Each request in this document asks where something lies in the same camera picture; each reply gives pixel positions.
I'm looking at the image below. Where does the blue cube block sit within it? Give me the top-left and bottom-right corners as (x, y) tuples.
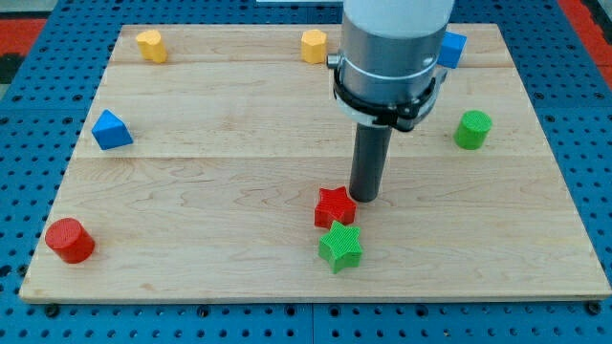
(437, 32), (468, 69)

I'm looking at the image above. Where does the red cylinder block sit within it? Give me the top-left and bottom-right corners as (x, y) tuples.
(44, 218), (96, 264)

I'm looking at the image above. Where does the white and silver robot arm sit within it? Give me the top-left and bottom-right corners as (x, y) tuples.
(327, 0), (454, 132)

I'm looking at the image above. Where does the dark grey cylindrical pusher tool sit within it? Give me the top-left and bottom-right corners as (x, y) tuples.
(349, 124), (391, 203)

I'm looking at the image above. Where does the green star block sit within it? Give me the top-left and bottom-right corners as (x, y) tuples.
(318, 221), (362, 274)

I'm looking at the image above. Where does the light wooden board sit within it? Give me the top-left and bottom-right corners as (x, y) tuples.
(20, 24), (611, 304)

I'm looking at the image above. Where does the red star block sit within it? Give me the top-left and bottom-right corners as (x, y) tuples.
(314, 186), (357, 229)

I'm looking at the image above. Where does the green cylinder block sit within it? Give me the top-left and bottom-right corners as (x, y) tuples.
(453, 110), (492, 150)

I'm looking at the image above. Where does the yellow heart block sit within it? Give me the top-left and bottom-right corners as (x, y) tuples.
(135, 30), (167, 63)

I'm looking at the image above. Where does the yellow hexagon block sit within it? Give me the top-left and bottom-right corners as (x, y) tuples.
(300, 30), (327, 64)

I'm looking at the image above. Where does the blue triangle block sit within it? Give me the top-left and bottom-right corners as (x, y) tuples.
(91, 109), (133, 150)

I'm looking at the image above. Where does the black cable clamp ring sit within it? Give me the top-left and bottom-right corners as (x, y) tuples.
(332, 66), (448, 134)

